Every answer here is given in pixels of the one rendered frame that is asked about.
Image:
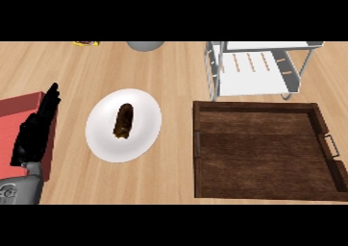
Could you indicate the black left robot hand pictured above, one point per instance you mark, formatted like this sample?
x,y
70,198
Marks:
x,y
35,134

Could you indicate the dark brown wooden tray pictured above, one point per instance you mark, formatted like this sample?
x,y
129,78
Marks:
x,y
266,160

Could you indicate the white oval plate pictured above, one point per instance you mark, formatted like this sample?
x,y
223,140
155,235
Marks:
x,y
106,141

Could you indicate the brown oblong pastry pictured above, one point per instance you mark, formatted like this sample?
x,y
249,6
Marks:
x,y
124,121

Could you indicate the yellow and brown packet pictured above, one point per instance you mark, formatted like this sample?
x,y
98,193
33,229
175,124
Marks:
x,y
87,43

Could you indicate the grey round object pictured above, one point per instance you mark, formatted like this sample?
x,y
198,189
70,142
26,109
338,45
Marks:
x,y
146,45

